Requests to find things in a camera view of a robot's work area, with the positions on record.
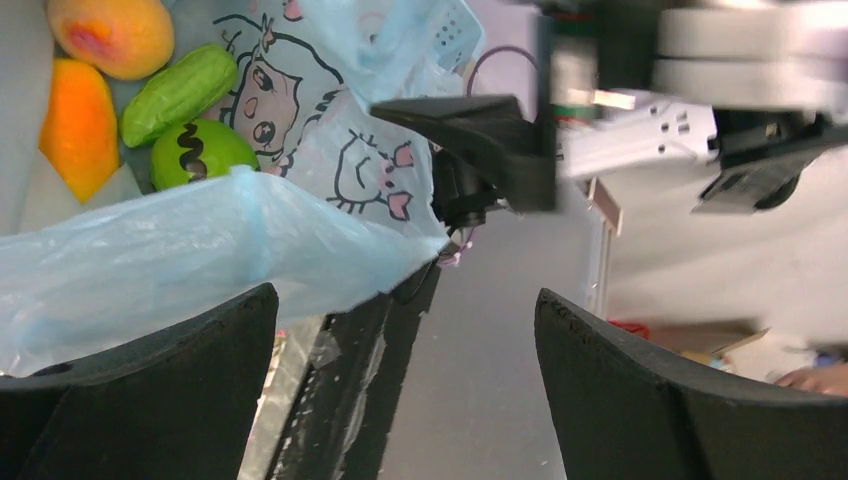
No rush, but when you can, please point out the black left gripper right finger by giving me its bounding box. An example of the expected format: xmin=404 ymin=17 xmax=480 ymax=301
xmin=534 ymin=289 xmax=847 ymax=479

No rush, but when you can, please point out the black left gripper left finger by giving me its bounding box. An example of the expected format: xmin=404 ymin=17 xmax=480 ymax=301
xmin=1 ymin=283 xmax=278 ymax=480

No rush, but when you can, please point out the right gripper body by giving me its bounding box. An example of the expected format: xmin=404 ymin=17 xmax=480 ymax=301
xmin=531 ymin=1 xmax=847 ymax=182

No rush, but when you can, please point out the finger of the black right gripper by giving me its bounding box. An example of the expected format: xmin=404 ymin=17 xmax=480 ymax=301
xmin=692 ymin=142 xmax=847 ymax=215
xmin=369 ymin=95 xmax=557 ymax=213

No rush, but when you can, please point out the light blue cartoon plastic bag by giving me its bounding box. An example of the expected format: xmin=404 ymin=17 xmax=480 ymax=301
xmin=1 ymin=1 xmax=485 ymax=377

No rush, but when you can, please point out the green round fruit toy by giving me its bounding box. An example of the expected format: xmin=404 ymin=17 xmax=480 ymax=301
xmin=151 ymin=118 xmax=260 ymax=191

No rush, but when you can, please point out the orange mango toy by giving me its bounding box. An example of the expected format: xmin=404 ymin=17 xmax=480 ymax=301
xmin=39 ymin=58 xmax=120 ymax=204

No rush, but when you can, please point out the green cucumber toy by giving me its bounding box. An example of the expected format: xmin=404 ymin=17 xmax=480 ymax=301
xmin=119 ymin=44 xmax=238 ymax=148

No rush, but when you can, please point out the orange peach toy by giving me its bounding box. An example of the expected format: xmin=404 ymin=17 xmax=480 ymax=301
xmin=46 ymin=0 xmax=175 ymax=81

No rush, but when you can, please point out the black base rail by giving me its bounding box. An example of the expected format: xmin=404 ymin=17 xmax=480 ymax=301
xmin=265 ymin=263 xmax=441 ymax=479

